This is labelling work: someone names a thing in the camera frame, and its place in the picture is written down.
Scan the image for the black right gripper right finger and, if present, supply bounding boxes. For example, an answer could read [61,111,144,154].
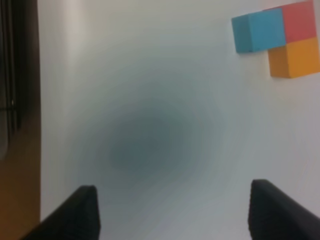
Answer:
[248,179,320,240]

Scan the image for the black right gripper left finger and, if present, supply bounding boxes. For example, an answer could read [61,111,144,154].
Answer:
[23,185,101,240]

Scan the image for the orange cube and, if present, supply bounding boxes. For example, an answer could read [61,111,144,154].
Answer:
[268,37,320,79]

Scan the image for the blue cube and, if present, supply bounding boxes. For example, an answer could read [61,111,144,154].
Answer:
[231,8,286,54]

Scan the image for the red cube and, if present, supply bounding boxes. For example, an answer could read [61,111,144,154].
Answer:
[266,0,317,44]

